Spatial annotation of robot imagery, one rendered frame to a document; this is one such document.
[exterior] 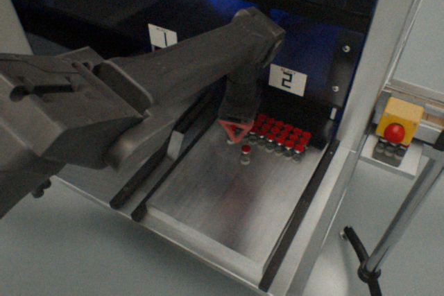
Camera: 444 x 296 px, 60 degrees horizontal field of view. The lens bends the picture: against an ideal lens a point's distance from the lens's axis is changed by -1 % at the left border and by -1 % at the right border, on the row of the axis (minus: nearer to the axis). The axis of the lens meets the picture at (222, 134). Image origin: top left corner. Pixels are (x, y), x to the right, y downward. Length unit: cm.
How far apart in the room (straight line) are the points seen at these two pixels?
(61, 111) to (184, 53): 20
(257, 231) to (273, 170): 16
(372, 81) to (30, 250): 158
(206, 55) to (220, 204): 44
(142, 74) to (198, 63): 8
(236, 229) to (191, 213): 10
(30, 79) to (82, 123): 5
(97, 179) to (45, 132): 66
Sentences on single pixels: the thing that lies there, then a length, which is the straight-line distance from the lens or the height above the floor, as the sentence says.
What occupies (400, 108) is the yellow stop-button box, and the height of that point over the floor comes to 103.
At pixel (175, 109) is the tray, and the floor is 88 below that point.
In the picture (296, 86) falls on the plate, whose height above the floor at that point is 101.
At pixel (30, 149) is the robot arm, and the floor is 140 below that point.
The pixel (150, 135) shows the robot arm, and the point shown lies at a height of 134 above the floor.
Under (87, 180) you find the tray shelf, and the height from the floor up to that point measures 88.
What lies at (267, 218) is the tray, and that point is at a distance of 81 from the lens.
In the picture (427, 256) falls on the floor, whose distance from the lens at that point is 195.
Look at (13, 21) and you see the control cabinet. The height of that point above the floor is 96.
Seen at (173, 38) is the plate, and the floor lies 103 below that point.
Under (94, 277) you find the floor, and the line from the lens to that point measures 179.
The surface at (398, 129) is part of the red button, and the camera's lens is 85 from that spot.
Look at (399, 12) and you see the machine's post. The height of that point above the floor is 124.
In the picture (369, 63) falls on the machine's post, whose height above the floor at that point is 112.
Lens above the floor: 157
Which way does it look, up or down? 47 degrees down
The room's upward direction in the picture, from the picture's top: straight up
